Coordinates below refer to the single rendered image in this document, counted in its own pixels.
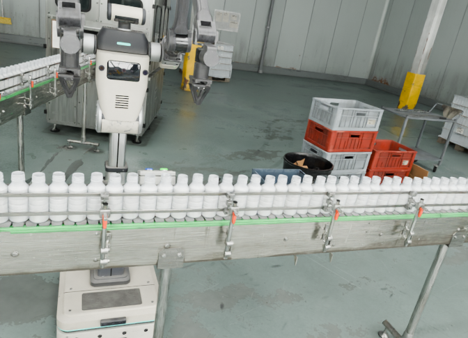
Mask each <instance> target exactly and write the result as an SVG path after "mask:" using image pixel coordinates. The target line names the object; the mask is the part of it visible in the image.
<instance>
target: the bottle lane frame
mask: <svg viewBox="0 0 468 338"><path fill-rule="evenodd" d="M414 215H415V214H409V215H407V214H405V215H401V214H399V215H394V214H393V215H366V216H345V217H340V216H338V219H337V220H335V222H334V226H333V229H332V232H331V235H332V237H333V240H332V241H331V243H330V249H327V251H326V252H323V251H322V249H323V248H322V245H323V244H324V242H323V239H322V235H323V233H325V225H326V224H330V222H331V218H332V217H324V216H323V217H309V216H308V217H300V218H294V217H292V218H281V219H278V218H276V219H269V218H268V217H267V219H260V218H259V219H258V220H253V219H251V218H250V220H243V219H242V218H241V220H236V221H235V223H234V225H233V231H232V235H231V240H232V241H233V242H234V244H233V246H232V248H231V251H232V254H231V256H228V258H227V259H224V250H225V246H226V245H225V240H226V238H227V235H226V233H227V228H228V227H229V222H230V220H225V219H224V218H223V220H217V221H216V220H215V219H214V220H213V221H206V220H205V219H204V221H196V220H194V221H193V222H187V221H186V220H185V221H184V222H177V221H175V220H174V222H166V221H164V222H155V221H154V222H152V223H145V222H144V221H143V223H134V222H132V223H130V224H123V222H121V224H112V223H111V222H110V223H109V224H108V225H107V233H111V240H109V242H108V244H110V252H108V259H109V263H108V264H107V265H104V268H100V249H101V235H102V225H101V224H100V223H99V222H98V224H88V223H86V225H77V224H76V223H75V224H74V225H64V224H62V225H61V226H52V224H50V225H49V226H39V224H37V226H26V225H24V226H23V227H13V226H12V225H11V226H10V227H1V228H0V276H9V275H28V274H38V273H49V272H67V271H78V270H96V269H106V268H125V267H135V266H154V265H157V262H158V255H159V252H160V251H161V250H162V249H163V248H172V247H181V248H183V249H184V251H185V256H184V261H183V263H193V262H204V261H223V260H233V259H251V258H261V257H271V256H290V255H300V254H319V253H330V252H349V251H359V250H369V249H388V248H397V247H406V246H404V239H405V238H404V237H403V235H402V233H403V229H406V226H405V224H406V221H409V225H408V227H407V228H408V229H410V226H411V223H412V220H413V218H414ZM413 231H414V236H412V239H411V241H412V243H411V244H408V247H416V246H426V245H445V244H449V242H450V240H451V237H452V235H453V234H454V233H455V232H456V231H466V232H467V236H466V238H465V241H464V243H468V213H464V212H463V213H430V214H425V213H424V214H422V215H421V217H418V218H417V221H416V224H415V226H414V229H413Z"/></svg>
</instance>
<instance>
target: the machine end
mask: <svg viewBox="0 0 468 338"><path fill-rule="evenodd" d="M79 3H80V6H81V13H85V20H86V26H84V33H90V34H94V35H97V34H98V32H99V31H100V29H101V28H102V27H103V26H110V27H115V28H117V27H118V22H115V21H111V20H108V19H107V4H108V3H114V4H118V5H124V6H129V5H130V6H131V7H136V8H144V9H145V10H146V23H145V24H144V25H139V24H131V30H135V31H142V32H144V33H145V35H146V37H147V39H148V42H153V43H161V41H162V39H163V37H164V36H166V35H167V33H168V27H169V13H170V10H171V7H170V6H171V0H79ZM56 10H58V0H45V44H43V48H45V53H46V57H49V56H54V55H57V54H60V52H59V50H60V49H58V48H53V47H52V19H56V13H55V12H56ZM164 75H165V72H164V68H161V67H160V66H159V62H154V61H149V69H148V85H147V89H146V94H145V97H144V99H143V104H142V105H143V127H142V131H141V133H140V134H139V135H136V136H135V137H136V139H135V140H132V143H134V144H140V143H141V141H140V140H138V137H139V136H142V135H143V134H144V132H145V131H146V130H149V129H150V127H149V125H150V124H151V122H152V121H153V119H154V118H157V116H156V115H157V113H158V111H159V110H160V107H161V104H162V100H161V99H162V86H163V78H164ZM82 98H83V85H81V86H78V87H77V88H76V89H75V92H74V94H73V96H72V97H71V98H67V97H66V94H65V93H64V94H63V95H60V96H59V97H57V98H54V99H53V100H50V101H49V102H46V109H44V114H46V120H47V123H53V125H54V128H51V129H50V131H51V132H60V129H58V128H56V125H57V124H59V125H69V126H74V127H79V128H81V124H82ZM97 100H99V99H98V90H97V86H96V81H95V79H92V82H90V83H87V101H86V128H89V129H94V130H95V129H96V126H95V124H96V116H95V115H96V104H97V103H96V102H97Z"/></svg>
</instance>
